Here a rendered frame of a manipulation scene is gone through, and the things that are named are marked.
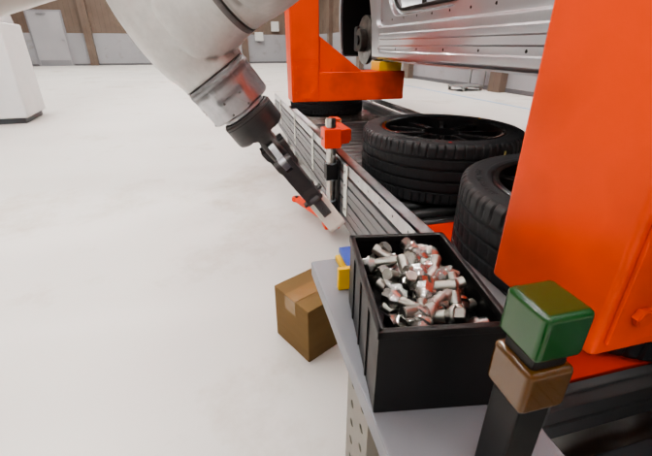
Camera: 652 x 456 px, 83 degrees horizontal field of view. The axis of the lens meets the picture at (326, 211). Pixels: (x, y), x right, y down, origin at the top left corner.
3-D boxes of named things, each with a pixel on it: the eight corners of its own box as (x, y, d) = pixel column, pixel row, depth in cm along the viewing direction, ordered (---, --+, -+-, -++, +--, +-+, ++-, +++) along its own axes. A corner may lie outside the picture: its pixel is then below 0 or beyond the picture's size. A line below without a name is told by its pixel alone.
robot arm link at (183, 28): (171, 109, 45) (252, 46, 41) (59, -14, 38) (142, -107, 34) (199, 83, 54) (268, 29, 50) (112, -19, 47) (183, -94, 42)
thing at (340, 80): (403, 98, 223) (407, 36, 209) (319, 101, 212) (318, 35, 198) (391, 95, 238) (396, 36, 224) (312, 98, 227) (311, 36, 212)
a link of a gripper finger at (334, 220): (321, 190, 58) (322, 192, 58) (344, 220, 61) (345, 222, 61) (306, 202, 58) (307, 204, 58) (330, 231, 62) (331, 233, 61)
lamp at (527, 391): (564, 407, 27) (578, 367, 26) (518, 418, 27) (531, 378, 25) (525, 365, 31) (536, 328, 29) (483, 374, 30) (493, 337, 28)
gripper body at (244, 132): (222, 120, 55) (262, 167, 59) (222, 132, 47) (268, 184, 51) (262, 89, 54) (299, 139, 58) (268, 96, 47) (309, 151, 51)
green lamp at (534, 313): (583, 356, 25) (601, 310, 24) (534, 368, 25) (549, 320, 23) (539, 318, 29) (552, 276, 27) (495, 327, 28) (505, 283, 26)
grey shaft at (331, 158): (339, 231, 166) (341, 119, 145) (327, 233, 165) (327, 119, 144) (334, 222, 174) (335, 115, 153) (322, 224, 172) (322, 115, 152)
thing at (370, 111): (392, 151, 308) (396, 104, 292) (291, 159, 289) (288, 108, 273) (355, 128, 396) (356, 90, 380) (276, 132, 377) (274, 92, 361)
